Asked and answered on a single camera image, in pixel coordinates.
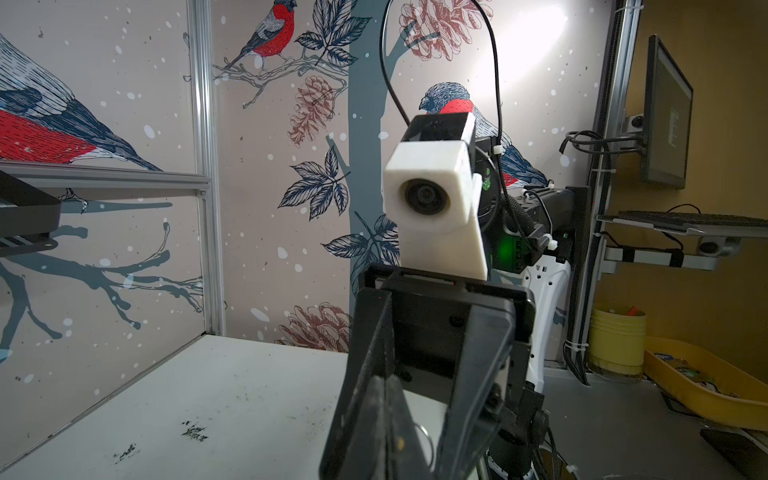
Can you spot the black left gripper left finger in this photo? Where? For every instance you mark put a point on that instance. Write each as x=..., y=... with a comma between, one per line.
x=356, y=444

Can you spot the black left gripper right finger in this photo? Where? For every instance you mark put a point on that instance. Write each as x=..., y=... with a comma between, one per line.
x=404, y=455

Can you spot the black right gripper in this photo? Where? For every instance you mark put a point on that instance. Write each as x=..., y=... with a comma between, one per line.
x=445, y=338

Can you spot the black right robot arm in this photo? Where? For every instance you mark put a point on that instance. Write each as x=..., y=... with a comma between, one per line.
x=515, y=450

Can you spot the yellow bucket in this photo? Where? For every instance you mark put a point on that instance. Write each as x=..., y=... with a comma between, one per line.
x=617, y=339

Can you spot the yellow plastic tray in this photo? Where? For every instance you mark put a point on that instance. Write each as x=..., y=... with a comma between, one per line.
x=707, y=385

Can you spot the black computer monitor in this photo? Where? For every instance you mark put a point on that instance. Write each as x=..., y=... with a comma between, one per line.
x=666, y=119

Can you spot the black hanging basket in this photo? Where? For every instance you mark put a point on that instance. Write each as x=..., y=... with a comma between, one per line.
x=28, y=218

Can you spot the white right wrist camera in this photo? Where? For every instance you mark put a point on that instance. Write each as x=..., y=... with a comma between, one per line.
x=432, y=193

